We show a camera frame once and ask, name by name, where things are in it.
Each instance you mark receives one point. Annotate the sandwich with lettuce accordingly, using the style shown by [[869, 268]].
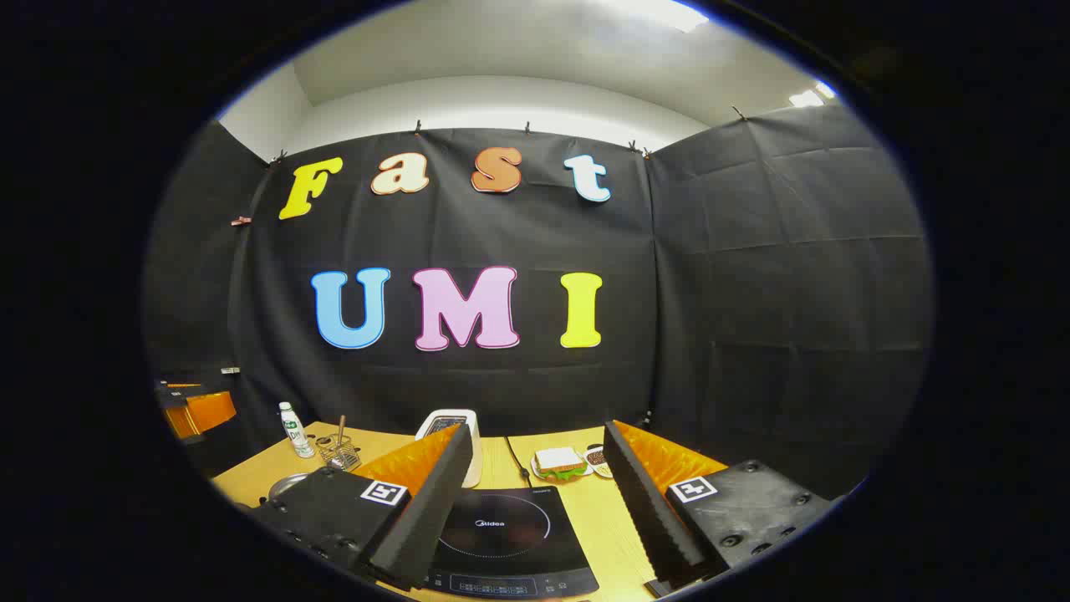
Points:
[[560, 461]]

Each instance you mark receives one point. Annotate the white toaster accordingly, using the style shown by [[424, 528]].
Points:
[[473, 456]]

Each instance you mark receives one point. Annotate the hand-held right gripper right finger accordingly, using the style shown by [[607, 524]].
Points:
[[648, 518]]

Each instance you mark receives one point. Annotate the black induction cooktop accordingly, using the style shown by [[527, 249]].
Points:
[[510, 535]]

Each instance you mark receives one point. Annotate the white drink bottle green label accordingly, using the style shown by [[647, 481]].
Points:
[[297, 435]]

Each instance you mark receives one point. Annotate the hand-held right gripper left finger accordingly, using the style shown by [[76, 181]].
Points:
[[418, 535]]

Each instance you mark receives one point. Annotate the white divided dish of beans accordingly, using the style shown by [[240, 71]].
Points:
[[596, 458]]

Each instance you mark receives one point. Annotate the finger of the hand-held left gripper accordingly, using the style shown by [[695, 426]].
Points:
[[209, 411]]

